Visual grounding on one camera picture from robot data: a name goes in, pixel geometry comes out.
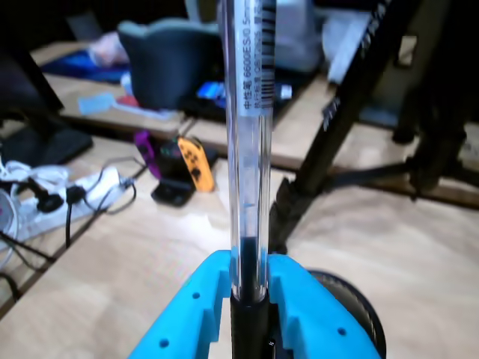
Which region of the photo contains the purple game controller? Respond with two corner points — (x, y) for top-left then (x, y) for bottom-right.
(133, 129), (164, 180)

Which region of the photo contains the blue paper stack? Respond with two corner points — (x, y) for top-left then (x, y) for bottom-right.
(196, 81), (227, 101)

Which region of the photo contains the black monitor stand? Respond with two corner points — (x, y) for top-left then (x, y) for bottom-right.
(0, 44), (94, 168)

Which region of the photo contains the light blue tag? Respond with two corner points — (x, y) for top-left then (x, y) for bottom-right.
(77, 92), (115, 116)

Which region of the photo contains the black power cable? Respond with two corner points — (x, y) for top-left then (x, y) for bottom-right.
(28, 156), (138, 250)

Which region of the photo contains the grey office chair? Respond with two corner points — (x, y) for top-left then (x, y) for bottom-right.
(118, 18), (225, 110)

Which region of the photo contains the black camera tripod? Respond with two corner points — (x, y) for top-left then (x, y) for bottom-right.
(267, 0), (479, 259)

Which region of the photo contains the white power strip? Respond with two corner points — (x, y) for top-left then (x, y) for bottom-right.
(0, 159), (124, 244)

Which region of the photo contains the orange game controller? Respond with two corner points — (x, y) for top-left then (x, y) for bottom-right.
(176, 135), (216, 194)

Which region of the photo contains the black mesh pen holder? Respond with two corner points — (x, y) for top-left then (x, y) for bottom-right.
(305, 269), (387, 359)

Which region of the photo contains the clear stick pen black cap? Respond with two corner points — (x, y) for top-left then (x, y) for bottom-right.
(218, 0), (280, 359)

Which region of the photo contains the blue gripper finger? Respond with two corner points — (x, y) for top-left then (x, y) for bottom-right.
(267, 254), (383, 359)
(126, 248), (233, 359)

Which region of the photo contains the black controller charging dock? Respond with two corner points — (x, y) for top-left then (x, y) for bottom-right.
(150, 140), (220, 206)

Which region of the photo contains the blue cloth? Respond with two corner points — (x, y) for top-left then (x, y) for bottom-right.
(40, 55), (130, 84)

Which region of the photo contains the grey tray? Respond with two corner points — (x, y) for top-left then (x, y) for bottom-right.
(327, 10), (375, 85)

